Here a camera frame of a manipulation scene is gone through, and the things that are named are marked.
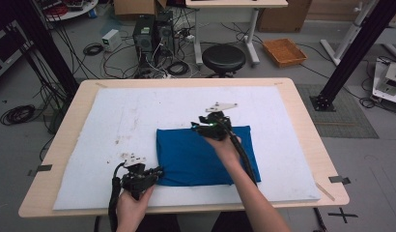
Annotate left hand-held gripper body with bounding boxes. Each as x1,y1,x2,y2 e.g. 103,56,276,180
120,154,156,201

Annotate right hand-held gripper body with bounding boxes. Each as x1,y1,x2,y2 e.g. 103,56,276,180
199,101,239,142

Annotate blue t-shirt with white print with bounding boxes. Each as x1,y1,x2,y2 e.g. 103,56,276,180
156,125,263,188

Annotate person's right hand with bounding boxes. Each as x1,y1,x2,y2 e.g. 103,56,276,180
203,132,242,166

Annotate person's left hand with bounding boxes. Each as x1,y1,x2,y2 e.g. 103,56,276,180
115,185,156,224

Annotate person's dark trousers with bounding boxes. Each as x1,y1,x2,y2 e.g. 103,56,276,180
134,211,253,232

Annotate white foam mat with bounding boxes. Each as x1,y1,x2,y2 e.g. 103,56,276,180
52,85,322,212

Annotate black round stool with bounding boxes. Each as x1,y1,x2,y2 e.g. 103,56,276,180
201,43,247,78

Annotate black computer tower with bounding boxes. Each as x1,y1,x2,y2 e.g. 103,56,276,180
154,11,177,63
132,14,157,71

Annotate grey tape strip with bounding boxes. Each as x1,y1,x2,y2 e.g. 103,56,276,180
27,163,54,178

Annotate orange woven basket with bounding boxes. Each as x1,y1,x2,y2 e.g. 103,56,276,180
262,38,308,69

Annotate white desk with wooden top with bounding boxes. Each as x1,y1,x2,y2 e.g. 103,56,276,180
184,0,289,68

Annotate white power supply box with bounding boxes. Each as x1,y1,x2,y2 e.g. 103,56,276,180
101,28,123,53

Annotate thin wooden strip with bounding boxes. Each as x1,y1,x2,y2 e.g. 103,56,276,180
314,181,336,203

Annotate large closed cardboard box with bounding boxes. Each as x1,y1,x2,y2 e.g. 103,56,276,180
257,0,313,34

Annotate grey floor mat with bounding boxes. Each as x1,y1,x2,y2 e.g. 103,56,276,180
296,83,380,140

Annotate dark tape piece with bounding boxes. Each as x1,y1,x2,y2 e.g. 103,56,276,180
327,175,352,186

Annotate white metal stand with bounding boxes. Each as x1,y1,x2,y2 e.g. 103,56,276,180
320,0,381,68

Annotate round white table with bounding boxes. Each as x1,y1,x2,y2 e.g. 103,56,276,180
35,0,99,23

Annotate white machine on floor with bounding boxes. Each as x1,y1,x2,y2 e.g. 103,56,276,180
372,59,396,106

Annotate black equipment rack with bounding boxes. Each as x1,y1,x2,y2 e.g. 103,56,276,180
0,18,35,83

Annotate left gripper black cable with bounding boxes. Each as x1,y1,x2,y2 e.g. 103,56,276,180
107,161,127,232

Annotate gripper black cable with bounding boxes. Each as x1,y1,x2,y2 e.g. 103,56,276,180
107,161,127,232
218,118,327,232

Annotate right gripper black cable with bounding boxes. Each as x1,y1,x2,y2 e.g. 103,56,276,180
218,118,327,232

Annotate black cable coil by stool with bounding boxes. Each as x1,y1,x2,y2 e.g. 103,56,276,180
166,60,191,77

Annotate small black cable coil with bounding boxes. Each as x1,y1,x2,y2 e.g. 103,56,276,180
82,42,105,57

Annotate large black cable coil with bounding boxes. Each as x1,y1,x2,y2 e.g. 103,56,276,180
0,103,37,127

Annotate black metal frame post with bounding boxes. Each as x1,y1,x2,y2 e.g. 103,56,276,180
6,0,80,99
309,0,396,112

